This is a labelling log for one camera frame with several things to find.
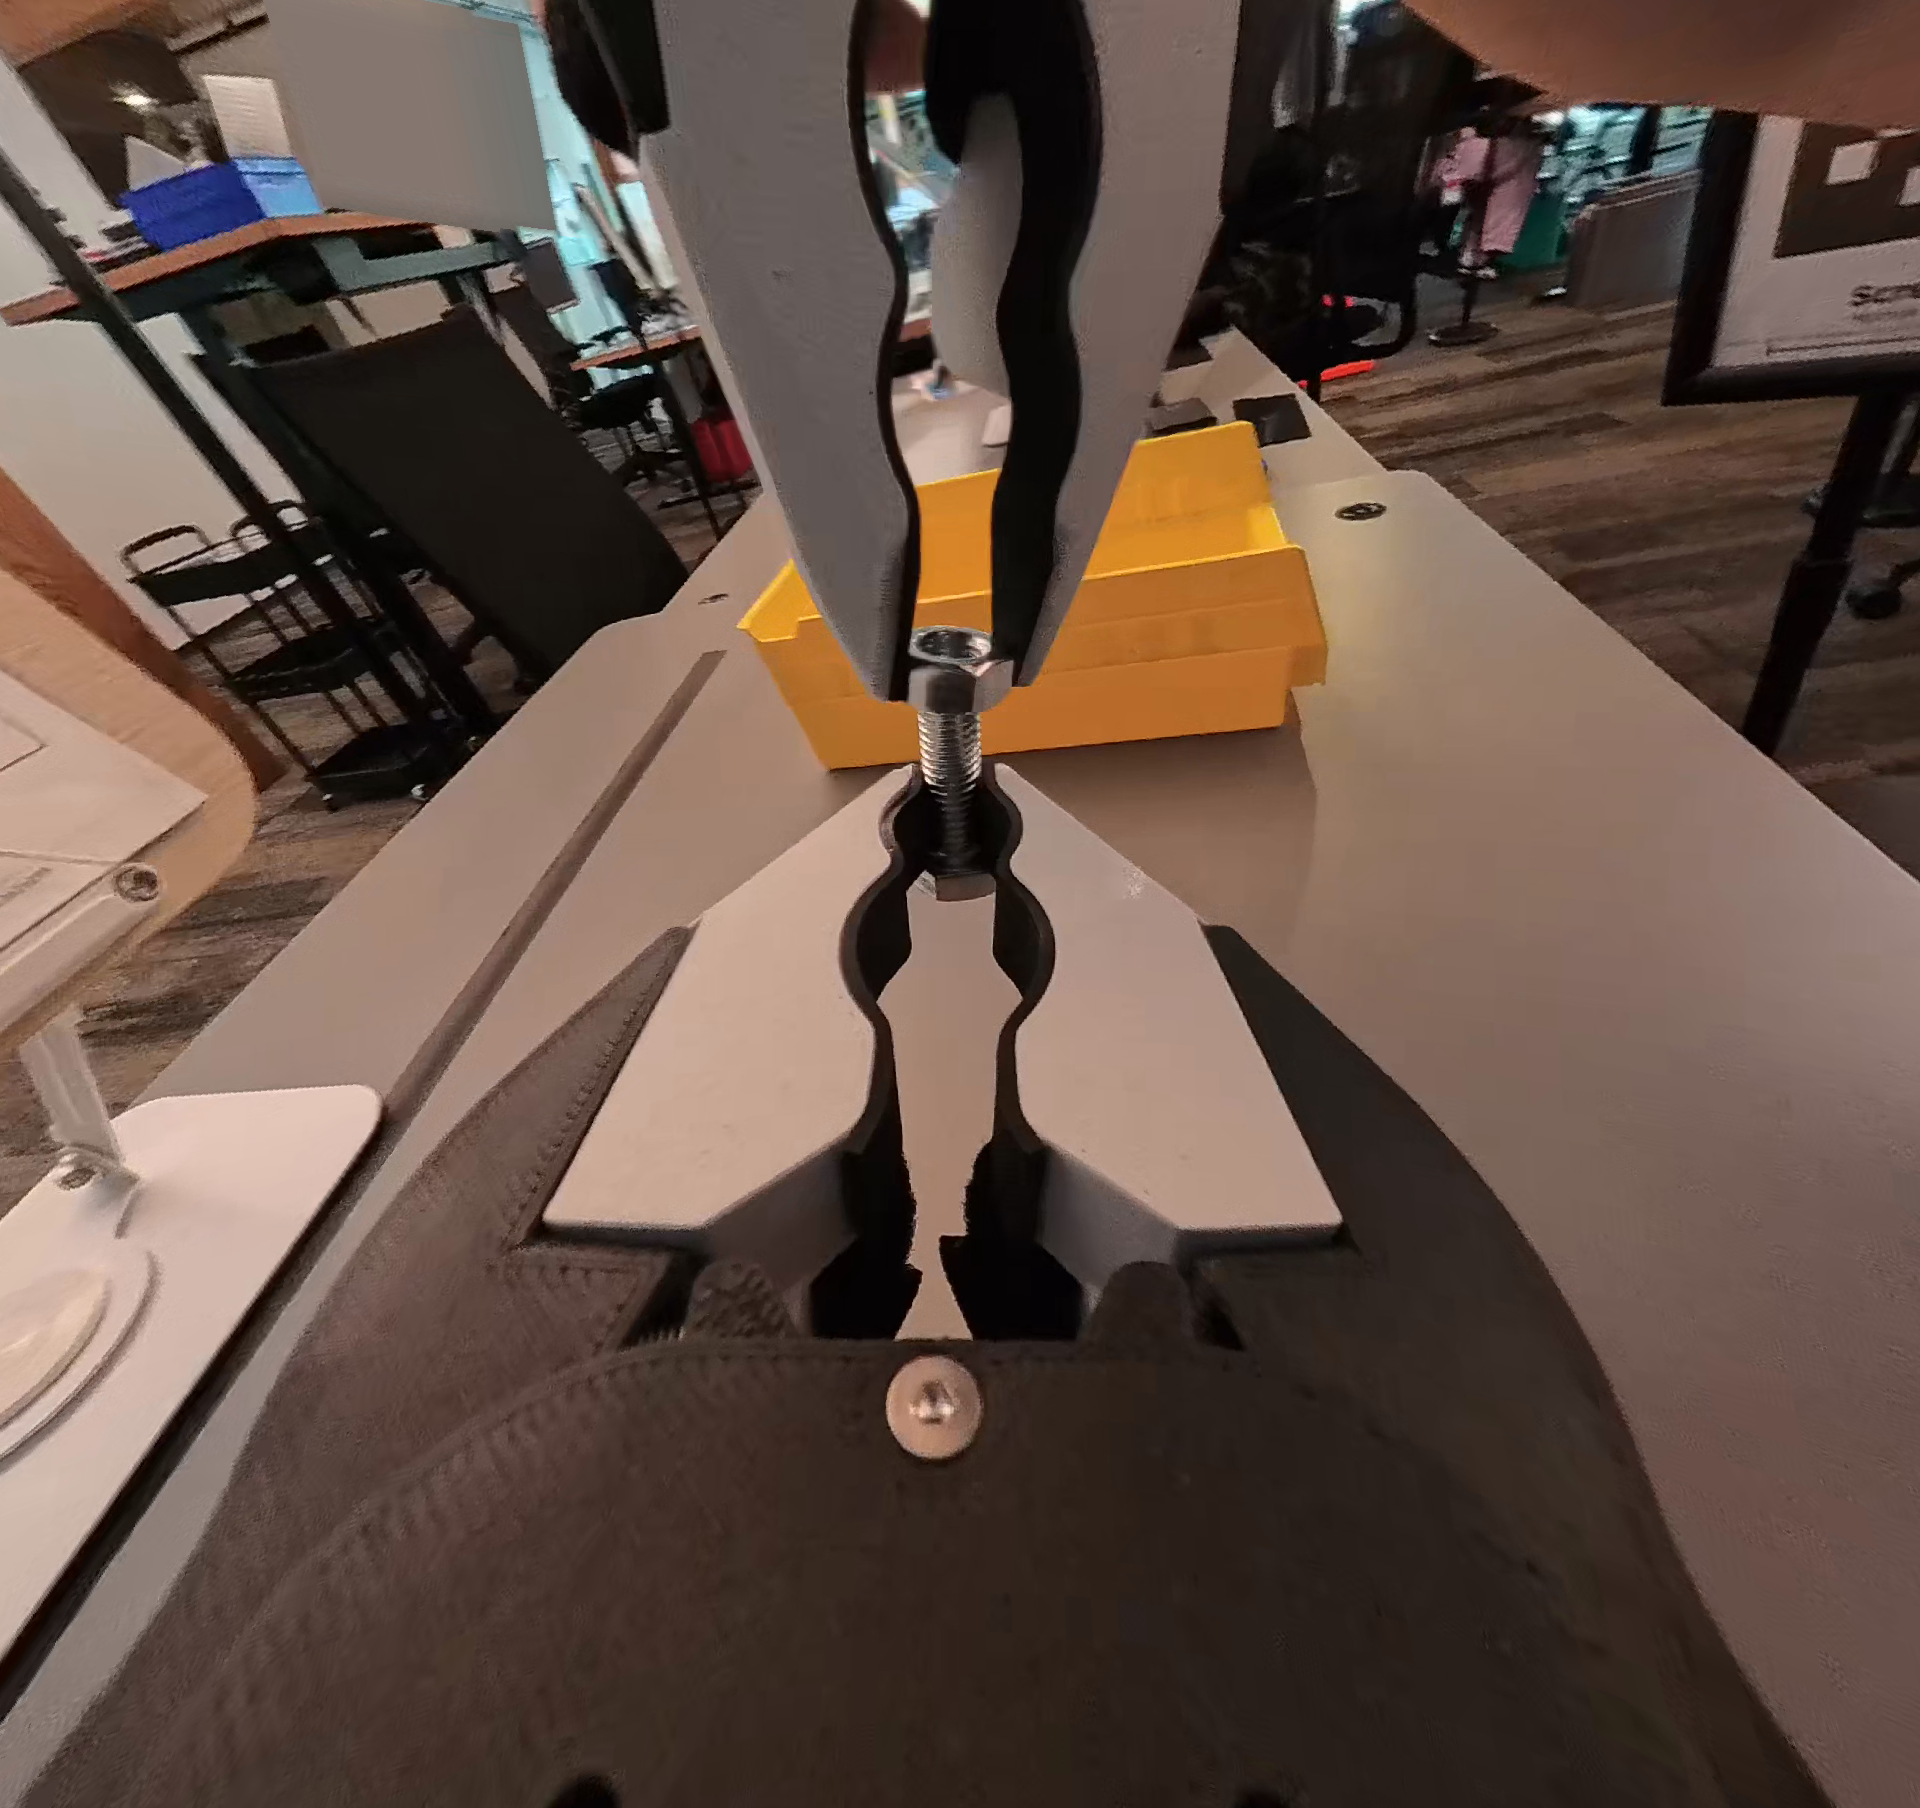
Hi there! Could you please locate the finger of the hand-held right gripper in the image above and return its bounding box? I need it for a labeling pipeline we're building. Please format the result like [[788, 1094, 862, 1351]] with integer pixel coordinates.
[[640, 0, 920, 708], [920, 0, 1255, 695]]

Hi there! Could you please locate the black framed marker sign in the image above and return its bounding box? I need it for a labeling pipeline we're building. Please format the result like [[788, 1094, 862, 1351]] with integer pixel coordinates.
[[1659, 112, 1920, 411]]

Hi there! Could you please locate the black rolling cart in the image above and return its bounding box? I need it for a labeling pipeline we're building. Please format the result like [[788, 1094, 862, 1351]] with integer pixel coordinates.
[[122, 500, 498, 813]]

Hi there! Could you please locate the black sign easel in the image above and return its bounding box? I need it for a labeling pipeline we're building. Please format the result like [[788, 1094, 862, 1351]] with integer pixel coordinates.
[[1739, 389, 1920, 760]]

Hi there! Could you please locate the yellow plastic bin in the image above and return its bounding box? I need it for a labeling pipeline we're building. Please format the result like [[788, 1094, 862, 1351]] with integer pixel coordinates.
[[741, 418, 1328, 774]]

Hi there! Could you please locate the steel hex bolt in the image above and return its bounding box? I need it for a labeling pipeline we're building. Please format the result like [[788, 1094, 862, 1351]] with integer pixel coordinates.
[[902, 625, 1002, 872]]

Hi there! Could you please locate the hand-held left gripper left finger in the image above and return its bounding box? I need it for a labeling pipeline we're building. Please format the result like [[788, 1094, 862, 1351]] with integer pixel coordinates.
[[540, 760, 916, 1343]]

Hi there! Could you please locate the blue storage bin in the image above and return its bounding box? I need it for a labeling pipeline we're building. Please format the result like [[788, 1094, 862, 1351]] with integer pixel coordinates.
[[119, 159, 323, 253]]

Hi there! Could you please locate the wooden standing desk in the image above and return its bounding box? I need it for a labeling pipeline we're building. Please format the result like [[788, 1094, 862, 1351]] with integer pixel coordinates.
[[0, 208, 526, 333]]

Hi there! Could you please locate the black mesh panel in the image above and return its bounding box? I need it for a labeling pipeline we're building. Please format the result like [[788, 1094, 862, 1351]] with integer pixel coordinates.
[[195, 307, 688, 695]]

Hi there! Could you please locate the black office chair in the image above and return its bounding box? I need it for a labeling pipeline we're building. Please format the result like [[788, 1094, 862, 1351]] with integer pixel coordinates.
[[1232, 129, 1421, 376]]

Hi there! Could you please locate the white page ledge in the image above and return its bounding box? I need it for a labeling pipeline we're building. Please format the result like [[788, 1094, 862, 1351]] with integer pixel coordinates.
[[0, 860, 175, 1038]]

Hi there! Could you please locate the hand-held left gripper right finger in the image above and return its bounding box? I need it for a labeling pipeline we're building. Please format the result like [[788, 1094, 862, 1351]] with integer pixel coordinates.
[[943, 760, 1341, 1343]]

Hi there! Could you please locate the white stand base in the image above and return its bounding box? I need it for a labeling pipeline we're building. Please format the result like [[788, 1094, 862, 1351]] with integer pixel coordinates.
[[0, 1004, 385, 1669]]

